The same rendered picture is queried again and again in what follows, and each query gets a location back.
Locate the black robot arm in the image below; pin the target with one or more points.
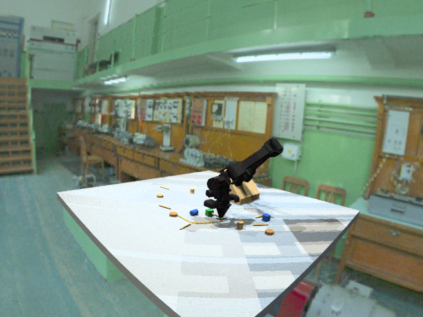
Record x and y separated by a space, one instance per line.
242 171

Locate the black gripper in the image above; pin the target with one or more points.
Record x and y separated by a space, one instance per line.
222 204

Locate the green square block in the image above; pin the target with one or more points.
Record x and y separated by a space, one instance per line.
208 212

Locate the blue cube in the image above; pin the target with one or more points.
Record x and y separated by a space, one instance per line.
265 217

